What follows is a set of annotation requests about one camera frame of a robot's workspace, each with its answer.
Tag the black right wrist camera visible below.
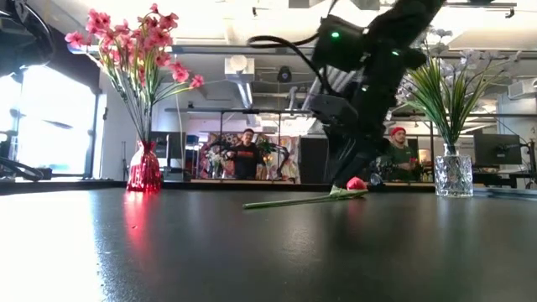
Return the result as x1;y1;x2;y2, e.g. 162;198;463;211
312;14;367;71

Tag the black right camera cable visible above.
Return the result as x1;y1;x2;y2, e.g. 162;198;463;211
246;34;332;97

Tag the colourful wall art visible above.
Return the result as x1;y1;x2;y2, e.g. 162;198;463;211
199;132;301;184

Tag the person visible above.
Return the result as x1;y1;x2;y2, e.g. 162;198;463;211
226;128;265;180
383;126;420;182

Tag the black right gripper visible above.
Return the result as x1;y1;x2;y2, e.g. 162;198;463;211
310;29;425;189

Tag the black computer monitor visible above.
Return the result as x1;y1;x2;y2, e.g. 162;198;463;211
473;133;524;166

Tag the red artificial tulip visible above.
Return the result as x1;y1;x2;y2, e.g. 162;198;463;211
242;175;370;210

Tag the black ceiling speaker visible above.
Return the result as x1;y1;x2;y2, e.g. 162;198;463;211
276;65;294;84

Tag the black overhead beam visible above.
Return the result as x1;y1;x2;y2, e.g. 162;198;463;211
165;107;537;119

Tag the white ceiling unit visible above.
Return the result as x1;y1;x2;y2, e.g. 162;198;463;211
224;55;255;83

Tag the clear glass vase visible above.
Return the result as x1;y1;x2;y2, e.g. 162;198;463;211
434;143;474;199

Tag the black partition panel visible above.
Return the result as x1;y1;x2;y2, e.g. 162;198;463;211
300;137;332;185

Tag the red glass vase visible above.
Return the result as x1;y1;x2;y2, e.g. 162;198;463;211
125;140;164;194

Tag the white air conditioning unit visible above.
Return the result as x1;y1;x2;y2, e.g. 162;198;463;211
507;78;537;101

